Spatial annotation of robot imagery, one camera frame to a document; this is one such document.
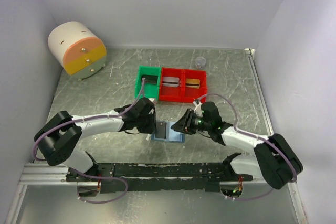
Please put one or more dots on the dark card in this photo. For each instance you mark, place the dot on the dark card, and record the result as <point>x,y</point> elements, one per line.
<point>161,130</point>

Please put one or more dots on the red plastic bin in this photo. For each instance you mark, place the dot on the red plastic bin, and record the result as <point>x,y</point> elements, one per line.
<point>190,94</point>
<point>171,94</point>

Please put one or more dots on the green plastic bin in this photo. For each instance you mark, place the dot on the green plastic bin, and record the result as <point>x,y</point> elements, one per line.
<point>150,91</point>

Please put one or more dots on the black credit card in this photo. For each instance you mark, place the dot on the black credit card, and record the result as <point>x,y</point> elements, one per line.
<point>150,79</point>

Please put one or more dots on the blue card holder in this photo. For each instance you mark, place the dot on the blue card holder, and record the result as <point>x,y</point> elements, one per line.
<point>172,136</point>

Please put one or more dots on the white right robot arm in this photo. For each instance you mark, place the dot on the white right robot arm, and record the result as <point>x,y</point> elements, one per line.
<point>270,157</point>

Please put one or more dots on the aluminium frame rail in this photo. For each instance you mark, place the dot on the aluminium frame rail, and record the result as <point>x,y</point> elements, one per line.
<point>250,56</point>

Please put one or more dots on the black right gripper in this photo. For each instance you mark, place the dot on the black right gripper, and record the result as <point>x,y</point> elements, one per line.
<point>184,124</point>

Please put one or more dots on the gold credit card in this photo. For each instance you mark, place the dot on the gold credit card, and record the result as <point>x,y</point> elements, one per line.
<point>192,83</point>

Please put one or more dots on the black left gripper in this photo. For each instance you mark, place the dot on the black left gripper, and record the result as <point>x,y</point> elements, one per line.
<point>151,128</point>

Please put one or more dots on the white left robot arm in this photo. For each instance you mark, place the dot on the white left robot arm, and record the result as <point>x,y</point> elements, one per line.
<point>58,139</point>

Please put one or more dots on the silver credit card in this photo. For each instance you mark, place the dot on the silver credit card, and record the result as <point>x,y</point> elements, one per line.
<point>170,81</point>

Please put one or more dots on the round pastel drawer cabinet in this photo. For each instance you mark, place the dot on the round pastel drawer cabinet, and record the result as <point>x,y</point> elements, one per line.
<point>79,51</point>

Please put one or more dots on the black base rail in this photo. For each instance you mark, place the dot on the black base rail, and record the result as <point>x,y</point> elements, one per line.
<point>171,176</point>

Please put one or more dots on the small clear plastic cup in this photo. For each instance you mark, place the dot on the small clear plastic cup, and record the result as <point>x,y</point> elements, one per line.
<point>200,62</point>

